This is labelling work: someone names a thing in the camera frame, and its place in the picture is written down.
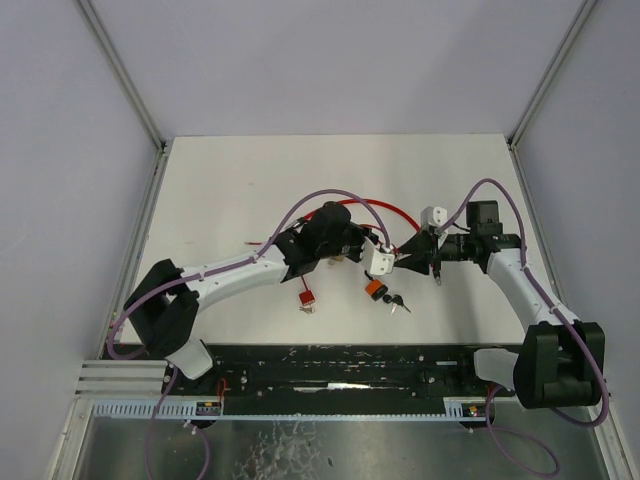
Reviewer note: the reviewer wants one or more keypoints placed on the brass padlock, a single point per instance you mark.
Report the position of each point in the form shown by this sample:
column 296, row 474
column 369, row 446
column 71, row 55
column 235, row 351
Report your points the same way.
column 336, row 260

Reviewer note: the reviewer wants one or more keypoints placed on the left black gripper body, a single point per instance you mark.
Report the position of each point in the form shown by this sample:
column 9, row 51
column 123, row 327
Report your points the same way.
column 361, row 245

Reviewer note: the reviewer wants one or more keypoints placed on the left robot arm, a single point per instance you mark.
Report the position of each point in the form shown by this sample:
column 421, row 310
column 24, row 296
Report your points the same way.
column 164, row 306

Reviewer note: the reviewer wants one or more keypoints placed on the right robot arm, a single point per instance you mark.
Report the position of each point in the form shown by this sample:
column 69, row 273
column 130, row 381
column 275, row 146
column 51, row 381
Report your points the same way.
column 561, row 358

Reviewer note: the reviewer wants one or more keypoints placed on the small red padlock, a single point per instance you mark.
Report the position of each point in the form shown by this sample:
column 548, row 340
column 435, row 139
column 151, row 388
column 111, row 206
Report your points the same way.
column 306, row 297

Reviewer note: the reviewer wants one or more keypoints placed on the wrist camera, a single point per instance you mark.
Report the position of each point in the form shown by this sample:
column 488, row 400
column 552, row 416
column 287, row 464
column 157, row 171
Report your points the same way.
column 433, row 218
column 377, row 260

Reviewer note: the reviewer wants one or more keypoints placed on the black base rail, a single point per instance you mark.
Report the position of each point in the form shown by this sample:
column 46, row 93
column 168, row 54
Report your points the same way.
column 336, row 380

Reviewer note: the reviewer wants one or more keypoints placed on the left aluminium frame post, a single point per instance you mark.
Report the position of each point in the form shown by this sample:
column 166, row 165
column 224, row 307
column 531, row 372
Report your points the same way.
column 105, row 43

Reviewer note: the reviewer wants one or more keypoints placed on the orange black padlock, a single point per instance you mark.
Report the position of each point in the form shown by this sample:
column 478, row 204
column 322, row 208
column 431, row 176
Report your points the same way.
column 375, row 288

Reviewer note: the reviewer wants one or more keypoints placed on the thick red cable lock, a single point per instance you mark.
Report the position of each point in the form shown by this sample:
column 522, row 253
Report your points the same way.
column 387, row 206

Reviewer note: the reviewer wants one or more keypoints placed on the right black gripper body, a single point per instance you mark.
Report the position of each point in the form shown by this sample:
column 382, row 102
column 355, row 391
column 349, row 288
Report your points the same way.
column 432, row 251

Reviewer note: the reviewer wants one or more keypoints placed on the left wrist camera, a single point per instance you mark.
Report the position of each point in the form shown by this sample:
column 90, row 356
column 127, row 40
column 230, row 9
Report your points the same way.
column 377, row 260

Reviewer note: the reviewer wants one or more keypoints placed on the aluminium frame post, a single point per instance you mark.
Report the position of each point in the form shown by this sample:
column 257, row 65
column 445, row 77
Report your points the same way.
column 553, row 69
column 105, row 43

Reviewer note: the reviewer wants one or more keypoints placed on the right aluminium frame post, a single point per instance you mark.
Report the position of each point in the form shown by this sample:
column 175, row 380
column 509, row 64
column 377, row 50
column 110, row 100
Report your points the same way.
column 553, row 69

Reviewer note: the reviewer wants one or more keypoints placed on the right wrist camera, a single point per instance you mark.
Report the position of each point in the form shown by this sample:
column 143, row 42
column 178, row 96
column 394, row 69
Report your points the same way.
column 433, row 218

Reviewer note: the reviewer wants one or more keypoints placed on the white cable duct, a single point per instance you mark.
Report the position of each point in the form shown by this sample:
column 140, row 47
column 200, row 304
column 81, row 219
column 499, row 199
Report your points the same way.
column 170, row 409

